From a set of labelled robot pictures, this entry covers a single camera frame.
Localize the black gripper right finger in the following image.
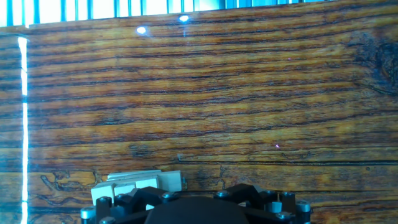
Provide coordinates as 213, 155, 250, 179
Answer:
213, 183, 312, 224

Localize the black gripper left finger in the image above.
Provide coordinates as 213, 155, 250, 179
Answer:
80, 186, 180, 224

